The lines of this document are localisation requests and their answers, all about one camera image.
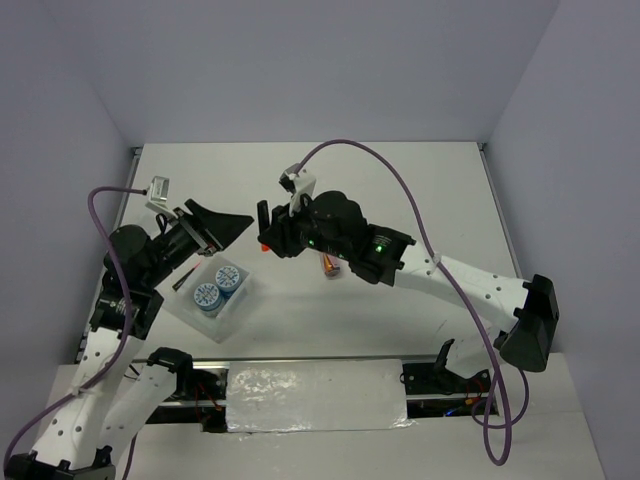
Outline blue jar sideways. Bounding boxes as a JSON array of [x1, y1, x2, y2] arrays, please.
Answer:
[[193, 282, 225, 317]]

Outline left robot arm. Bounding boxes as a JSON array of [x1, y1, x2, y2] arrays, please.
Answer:
[[4, 199, 254, 479]]

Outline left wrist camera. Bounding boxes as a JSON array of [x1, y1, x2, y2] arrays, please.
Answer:
[[145, 176, 173, 216]]

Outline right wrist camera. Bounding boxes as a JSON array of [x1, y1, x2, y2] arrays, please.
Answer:
[[279, 164, 316, 217]]

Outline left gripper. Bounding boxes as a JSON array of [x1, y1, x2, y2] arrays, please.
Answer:
[[143, 198, 254, 287]]

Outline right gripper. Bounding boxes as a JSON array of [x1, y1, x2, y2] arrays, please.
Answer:
[[257, 192, 349, 260]]

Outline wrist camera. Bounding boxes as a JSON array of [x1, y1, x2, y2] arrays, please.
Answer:
[[279, 164, 316, 217], [145, 176, 173, 216]]

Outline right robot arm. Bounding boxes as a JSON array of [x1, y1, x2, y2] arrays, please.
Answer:
[[257, 191, 559, 391]]

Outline pink cap highlighter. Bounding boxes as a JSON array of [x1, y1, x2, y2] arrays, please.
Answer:
[[171, 261, 202, 292]]

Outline clear plastic organizer tray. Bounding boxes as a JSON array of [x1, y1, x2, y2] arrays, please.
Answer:
[[157, 254, 254, 343]]

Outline metal table rail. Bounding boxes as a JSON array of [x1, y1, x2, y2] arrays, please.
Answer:
[[193, 354, 437, 368]]

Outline silver foil tape patch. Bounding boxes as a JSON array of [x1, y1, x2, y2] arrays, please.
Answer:
[[226, 359, 412, 433]]

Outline pink lid pencil tube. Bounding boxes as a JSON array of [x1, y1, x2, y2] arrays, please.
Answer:
[[320, 253, 342, 279]]

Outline blue jar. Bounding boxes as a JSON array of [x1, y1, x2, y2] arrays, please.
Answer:
[[215, 265, 243, 299]]

